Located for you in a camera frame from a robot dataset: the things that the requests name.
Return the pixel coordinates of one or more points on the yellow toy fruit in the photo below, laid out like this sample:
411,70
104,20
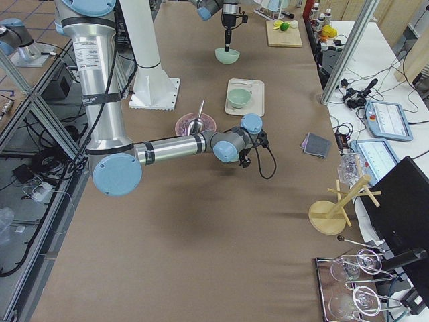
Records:
328,32

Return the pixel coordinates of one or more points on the wooden cutting board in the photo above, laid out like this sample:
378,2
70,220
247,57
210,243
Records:
285,39

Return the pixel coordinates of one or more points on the teach pendant lower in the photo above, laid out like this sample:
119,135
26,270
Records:
378,154

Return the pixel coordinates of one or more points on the aluminium frame post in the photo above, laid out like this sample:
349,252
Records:
354,38

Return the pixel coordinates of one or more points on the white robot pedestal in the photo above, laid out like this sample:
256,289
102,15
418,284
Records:
152,88

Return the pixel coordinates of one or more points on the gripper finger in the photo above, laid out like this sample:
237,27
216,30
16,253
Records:
228,35

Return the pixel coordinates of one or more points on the wooden mug tree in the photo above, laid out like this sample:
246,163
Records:
331,218

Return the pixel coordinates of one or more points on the green bowl on tray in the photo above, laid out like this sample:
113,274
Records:
238,97

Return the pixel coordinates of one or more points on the white wire cup rack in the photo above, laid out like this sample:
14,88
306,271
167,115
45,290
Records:
269,9

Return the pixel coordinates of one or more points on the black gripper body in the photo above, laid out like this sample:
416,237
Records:
228,20
247,153

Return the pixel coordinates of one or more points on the wine glass upper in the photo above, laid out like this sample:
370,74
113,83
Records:
348,267

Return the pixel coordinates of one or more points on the metal ice scoop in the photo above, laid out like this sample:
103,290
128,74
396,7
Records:
197,124

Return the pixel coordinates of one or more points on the metal wine glass rack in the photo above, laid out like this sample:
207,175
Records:
328,286

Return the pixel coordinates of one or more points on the grey folded cloth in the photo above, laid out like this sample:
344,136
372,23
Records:
316,145

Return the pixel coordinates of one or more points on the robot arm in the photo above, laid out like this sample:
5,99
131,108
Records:
208,8
115,161

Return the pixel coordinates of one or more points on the yellow lemon slice toy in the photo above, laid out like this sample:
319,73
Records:
277,24

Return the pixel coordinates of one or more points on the beige serving tray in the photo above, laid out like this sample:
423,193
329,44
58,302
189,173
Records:
257,101

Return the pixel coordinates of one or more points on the teach pendant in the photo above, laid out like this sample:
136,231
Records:
378,154
387,120

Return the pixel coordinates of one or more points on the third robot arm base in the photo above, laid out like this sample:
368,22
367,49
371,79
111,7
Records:
17,42

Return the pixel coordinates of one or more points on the pink bowl with ice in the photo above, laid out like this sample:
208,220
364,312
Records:
181,126

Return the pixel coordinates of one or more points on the green bowl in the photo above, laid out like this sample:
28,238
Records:
226,57
238,97

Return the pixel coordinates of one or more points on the teach pendant upper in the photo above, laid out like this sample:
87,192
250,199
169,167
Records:
387,120

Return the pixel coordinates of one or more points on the wine glass lower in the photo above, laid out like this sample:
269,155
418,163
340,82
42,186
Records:
357,305

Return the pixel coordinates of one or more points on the black monitor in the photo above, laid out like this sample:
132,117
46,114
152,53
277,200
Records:
402,217

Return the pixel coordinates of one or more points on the green toy lime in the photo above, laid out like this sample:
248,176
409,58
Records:
284,26

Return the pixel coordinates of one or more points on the clear glass mug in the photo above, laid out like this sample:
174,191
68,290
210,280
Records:
351,168

